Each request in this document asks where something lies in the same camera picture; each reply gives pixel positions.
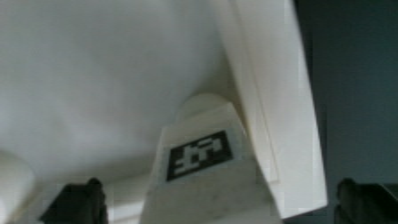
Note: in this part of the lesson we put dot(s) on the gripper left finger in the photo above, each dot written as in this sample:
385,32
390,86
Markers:
79,206

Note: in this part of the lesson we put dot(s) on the white table leg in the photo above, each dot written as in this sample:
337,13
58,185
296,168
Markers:
209,188

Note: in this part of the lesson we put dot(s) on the white square tabletop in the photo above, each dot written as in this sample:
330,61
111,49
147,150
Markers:
106,60

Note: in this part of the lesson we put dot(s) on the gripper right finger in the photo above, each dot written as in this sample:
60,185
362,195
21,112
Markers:
367,203

